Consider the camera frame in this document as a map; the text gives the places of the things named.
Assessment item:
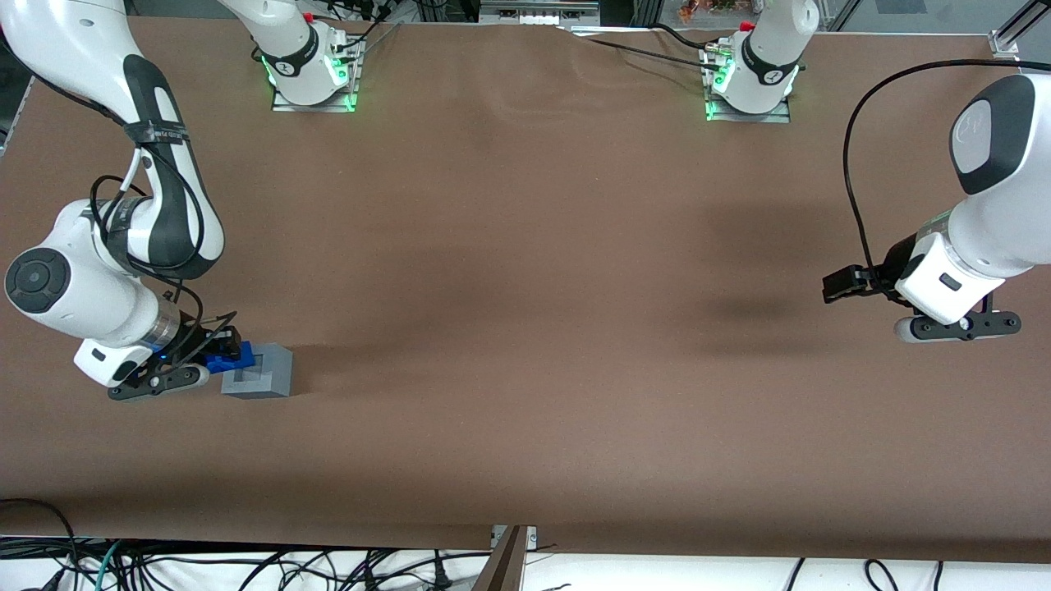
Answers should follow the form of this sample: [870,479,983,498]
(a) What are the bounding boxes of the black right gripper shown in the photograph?
[167,320,252,368]

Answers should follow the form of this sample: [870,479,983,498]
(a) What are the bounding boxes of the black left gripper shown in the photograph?
[823,233,918,305]

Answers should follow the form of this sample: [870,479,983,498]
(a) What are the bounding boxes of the blue plastic part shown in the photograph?
[204,340,255,376]

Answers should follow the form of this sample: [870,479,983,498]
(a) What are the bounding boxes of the gray cube base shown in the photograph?
[221,342,295,401]

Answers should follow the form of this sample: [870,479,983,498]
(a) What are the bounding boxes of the brown paper table cover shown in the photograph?
[0,14,1051,564]

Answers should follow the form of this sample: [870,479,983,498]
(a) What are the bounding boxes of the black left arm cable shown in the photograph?
[842,58,1021,285]

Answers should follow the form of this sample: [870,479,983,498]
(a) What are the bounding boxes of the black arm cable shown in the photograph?
[89,121,241,364]
[842,58,1021,285]

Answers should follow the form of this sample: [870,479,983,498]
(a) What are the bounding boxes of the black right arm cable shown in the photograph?
[89,121,241,364]

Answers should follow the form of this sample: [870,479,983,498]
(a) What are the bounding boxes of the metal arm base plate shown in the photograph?
[270,80,360,114]
[705,97,792,125]

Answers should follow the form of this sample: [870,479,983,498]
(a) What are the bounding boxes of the tangled black floor cables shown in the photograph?
[78,542,469,591]

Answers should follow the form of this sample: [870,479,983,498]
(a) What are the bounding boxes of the black floor cable loop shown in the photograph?
[0,497,80,591]

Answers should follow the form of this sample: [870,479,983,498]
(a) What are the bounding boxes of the teal floor cable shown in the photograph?
[93,539,126,591]

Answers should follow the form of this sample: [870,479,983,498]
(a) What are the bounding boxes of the black cable across table edge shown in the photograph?
[557,25,725,73]

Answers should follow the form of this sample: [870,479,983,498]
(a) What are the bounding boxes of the aluminium profile post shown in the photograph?
[470,525,528,591]

